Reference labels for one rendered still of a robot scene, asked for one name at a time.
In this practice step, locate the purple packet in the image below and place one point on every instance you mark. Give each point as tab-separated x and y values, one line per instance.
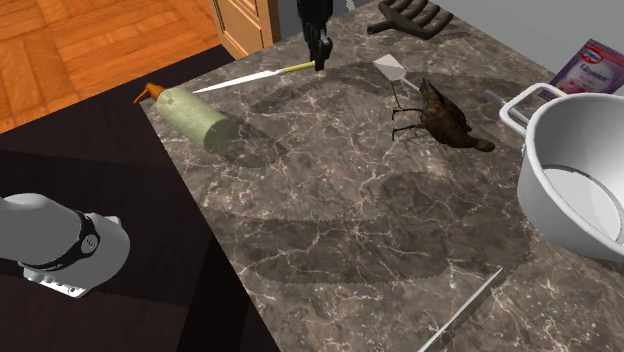
592	68

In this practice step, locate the green bottle with orange nozzle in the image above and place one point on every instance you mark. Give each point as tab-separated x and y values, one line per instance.
195	119

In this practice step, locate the brown bird figure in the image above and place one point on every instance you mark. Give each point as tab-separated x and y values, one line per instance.
446	122

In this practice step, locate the wooden door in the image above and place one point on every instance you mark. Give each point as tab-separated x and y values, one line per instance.
241	22

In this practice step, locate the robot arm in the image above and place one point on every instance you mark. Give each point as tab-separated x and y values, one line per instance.
46	229

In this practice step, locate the grey steel knife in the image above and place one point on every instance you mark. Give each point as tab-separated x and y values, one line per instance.
463	312

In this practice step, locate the dark robot stand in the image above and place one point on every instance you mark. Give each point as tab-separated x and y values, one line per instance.
97	161

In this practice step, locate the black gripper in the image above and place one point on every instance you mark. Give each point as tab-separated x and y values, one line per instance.
314	19

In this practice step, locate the silver spatula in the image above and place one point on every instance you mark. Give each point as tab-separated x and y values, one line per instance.
390	68

